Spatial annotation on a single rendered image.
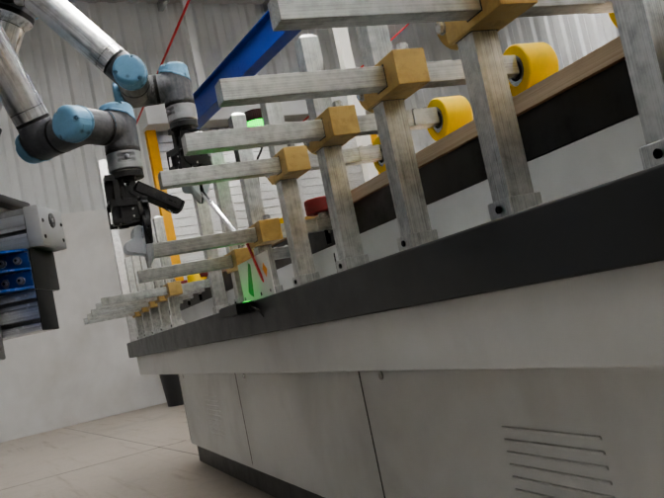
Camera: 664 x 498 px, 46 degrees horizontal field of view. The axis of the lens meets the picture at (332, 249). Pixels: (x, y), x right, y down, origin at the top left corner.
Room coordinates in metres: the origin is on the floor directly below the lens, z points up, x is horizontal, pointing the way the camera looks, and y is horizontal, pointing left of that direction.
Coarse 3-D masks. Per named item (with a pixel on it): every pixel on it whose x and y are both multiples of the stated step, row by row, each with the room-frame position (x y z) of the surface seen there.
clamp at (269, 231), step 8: (256, 224) 1.77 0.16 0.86; (264, 224) 1.75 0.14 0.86; (272, 224) 1.76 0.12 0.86; (280, 224) 1.77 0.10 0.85; (256, 232) 1.78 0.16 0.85; (264, 232) 1.75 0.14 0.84; (272, 232) 1.76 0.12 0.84; (280, 232) 1.77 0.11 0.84; (264, 240) 1.75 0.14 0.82; (272, 240) 1.76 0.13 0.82
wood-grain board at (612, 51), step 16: (608, 48) 0.99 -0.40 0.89; (576, 64) 1.05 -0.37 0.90; (592, 64) 1.02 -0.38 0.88; (608, 64) 0.99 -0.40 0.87; (544, 80) 1.11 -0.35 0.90; (560, 80) 1.08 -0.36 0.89; (576, 80) 1.05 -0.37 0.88; (528, 96) 1.15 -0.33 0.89; (544, 96) 1.12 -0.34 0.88; (464, 128) 1.32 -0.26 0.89; (432, 144) 1.43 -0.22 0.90; (448, 144) 1.38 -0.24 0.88; (432, 160) 1.44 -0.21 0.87; (384, 176) 1.62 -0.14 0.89; (352, 192) 1.78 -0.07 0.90; (368, 192) 1.71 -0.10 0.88
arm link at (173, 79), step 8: (168, 64) 1.93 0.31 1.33; (176, 64) 1.93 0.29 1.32; (184, 64) 1.95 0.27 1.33; (160, 72) 1.94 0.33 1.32; (168, 72) 1.93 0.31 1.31; (176, 72) 1.93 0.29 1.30; (184, 72) 1.94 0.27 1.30; (160, 80) 1.92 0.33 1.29; (168, 80) 1.93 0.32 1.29; (176, 80) 1.93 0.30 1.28; (184, 80) 1.94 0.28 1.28; (160, 88) 1.92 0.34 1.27; (168, 88) 1.93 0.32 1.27; (176, 88) 1.93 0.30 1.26; (184, 88) 1.93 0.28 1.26; (160, 96) 1.93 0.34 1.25; (168, 96) 1.93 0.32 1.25; (176, 96) 1.93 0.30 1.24; (184, 96) 1.93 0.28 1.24; (192, 96) 1.95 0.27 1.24; (168, 104) 1.94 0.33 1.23
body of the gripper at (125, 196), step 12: (108, 180) 1.66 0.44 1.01; (120, 180) 1.68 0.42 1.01; (132, 180) 1.69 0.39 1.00; (108, 192) 1.68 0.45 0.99; (120, 192) 1.67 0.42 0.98; (132, 192) 1.68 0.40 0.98; (108, 204) 1.68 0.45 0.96; (120, 204) 1.65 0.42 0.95; (132, 204) 1.66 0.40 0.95; (144, 204) 1.68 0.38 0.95; (108, 216) 1.71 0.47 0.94; (120, 216) 1.66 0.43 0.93; (132, 216) 1.67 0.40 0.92; (120, 228) 1.70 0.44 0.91
